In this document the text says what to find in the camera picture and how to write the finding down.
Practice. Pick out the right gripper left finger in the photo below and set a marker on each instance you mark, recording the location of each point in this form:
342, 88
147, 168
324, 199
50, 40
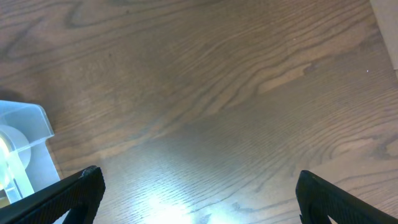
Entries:
77, 197

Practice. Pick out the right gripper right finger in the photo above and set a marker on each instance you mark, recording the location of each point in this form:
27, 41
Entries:
323, 202

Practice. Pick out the clear plastic storage container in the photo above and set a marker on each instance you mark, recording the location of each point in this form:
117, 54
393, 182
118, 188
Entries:
26, 164

